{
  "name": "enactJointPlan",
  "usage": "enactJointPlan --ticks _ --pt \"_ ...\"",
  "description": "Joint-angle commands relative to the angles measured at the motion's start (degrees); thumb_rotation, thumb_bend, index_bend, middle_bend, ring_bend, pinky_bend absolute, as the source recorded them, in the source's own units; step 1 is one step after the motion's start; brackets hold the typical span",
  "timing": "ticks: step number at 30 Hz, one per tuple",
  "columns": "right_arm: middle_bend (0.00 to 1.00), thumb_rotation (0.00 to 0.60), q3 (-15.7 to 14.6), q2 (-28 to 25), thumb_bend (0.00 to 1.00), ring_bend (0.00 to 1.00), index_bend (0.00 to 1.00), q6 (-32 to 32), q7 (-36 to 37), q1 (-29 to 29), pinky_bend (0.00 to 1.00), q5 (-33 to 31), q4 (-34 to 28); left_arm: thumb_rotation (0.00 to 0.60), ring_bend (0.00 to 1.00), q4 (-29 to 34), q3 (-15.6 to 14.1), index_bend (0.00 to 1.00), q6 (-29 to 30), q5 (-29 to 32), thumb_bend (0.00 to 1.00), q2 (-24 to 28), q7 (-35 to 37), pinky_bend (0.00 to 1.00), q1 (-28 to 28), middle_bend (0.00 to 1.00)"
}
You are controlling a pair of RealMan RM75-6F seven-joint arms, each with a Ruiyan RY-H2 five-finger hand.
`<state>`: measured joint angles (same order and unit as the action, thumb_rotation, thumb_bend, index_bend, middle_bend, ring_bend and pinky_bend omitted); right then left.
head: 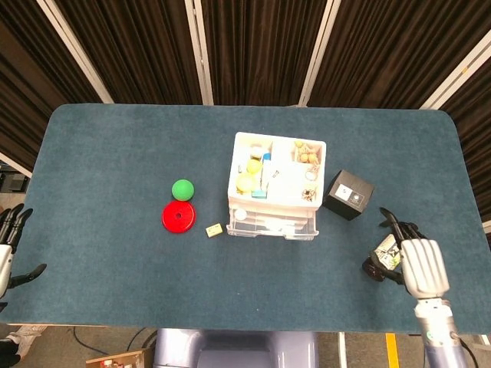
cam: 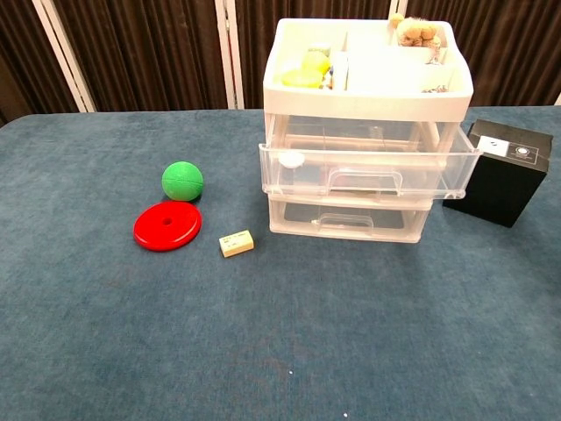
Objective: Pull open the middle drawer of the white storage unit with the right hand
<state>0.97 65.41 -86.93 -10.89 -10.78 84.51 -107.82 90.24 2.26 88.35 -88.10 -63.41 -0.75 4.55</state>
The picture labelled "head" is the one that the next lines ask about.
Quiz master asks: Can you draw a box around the dark bottle with label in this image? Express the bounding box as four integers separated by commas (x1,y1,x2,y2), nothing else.
362,233,404,283

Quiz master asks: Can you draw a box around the white plastic drawer organizer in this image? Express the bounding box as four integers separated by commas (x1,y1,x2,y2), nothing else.
226,132,327,231

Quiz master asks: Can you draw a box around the grey-purple robot base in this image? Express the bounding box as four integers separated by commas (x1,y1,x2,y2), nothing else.
153,328,319,368

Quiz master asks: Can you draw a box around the red round disc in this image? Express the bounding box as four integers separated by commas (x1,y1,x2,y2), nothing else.
161,201,197,233

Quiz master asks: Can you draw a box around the white partition post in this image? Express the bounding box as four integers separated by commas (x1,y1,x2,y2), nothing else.
420,36,491,110
183,0,215,107
0,152,32,178
36,0,114,104
297,0,342,107

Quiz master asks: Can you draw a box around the black cube box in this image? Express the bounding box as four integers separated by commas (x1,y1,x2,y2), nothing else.
321,169,375,222

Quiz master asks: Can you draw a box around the blue table mat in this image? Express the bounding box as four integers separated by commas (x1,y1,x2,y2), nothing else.
0,103,491,334

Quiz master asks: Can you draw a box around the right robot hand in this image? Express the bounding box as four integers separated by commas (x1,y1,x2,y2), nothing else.
362,207,451,301

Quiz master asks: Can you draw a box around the dark brown curtain panel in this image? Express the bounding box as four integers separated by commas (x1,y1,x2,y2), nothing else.
308,0,491,110
53,0,203,105
0,0,104,173
440,68,491,223
201,0,331,107

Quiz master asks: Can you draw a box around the pile of wooden pieces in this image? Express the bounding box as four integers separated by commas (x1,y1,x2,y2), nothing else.
294,140,319,164

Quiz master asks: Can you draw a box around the green ball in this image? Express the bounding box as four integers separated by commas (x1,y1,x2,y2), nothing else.
171,179,196,202

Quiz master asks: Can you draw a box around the cardboard box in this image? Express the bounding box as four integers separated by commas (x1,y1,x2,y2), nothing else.
84,347,154,368

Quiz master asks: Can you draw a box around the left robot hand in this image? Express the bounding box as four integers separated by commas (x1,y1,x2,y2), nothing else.
0,203,48,299

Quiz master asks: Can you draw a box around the large pale yellow roll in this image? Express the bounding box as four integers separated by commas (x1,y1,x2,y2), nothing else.
236,172,255,192

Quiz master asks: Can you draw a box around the black floor cable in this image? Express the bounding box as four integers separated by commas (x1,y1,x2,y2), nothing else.
127,328,157,350
74,328,112,357

